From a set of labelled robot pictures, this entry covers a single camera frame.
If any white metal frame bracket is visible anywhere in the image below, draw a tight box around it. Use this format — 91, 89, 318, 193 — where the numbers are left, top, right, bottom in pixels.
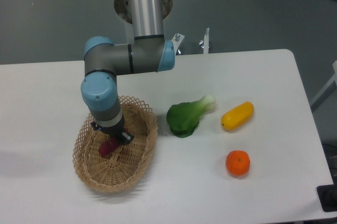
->
115, 27, 211, 56

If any white furniture leg at right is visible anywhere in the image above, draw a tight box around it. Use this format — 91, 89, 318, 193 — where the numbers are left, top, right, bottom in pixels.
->
310, 61, 336, 112

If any yellow mango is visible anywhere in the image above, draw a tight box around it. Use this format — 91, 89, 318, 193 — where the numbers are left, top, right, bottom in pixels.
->
221, 101, 254, 131

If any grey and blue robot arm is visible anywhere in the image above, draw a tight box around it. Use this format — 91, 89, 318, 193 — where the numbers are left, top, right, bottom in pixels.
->
81, 0, 175, 145

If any black box at table edge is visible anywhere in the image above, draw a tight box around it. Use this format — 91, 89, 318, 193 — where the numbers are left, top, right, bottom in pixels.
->
316, 185, 336, 212

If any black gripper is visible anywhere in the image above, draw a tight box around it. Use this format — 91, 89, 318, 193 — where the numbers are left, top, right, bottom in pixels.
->
90, 117, 134, 145

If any orange tangerine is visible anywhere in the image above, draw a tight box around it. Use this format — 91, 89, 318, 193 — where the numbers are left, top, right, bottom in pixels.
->
225, 150, 250, 176

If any woven wicker basket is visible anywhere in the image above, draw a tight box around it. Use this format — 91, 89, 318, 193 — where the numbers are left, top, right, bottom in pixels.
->
73, 96, 157, 192

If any green bok choy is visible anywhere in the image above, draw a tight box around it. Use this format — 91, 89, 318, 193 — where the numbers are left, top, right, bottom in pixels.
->
166, 95, 216, 138

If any purple sweet potato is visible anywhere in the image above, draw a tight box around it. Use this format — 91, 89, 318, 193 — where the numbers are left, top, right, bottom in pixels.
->
98, 133, 127, 156

